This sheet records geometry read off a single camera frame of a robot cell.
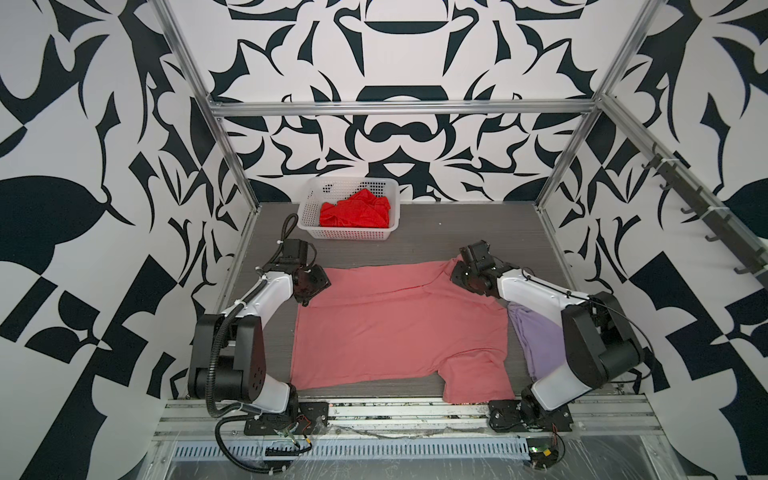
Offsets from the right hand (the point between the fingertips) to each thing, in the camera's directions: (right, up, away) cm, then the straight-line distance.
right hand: (457, 272), depth 93 cm
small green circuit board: (+15, -39, -22) cm, 47 cm away
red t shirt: (-31, +21, +19) cm, 42 cm away
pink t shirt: (-21, -14, -3) cm, 26 cm away
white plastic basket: (-42, +29, +26) cm, 57 cm away
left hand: (-40, -2, -2) cm, 40 cm away
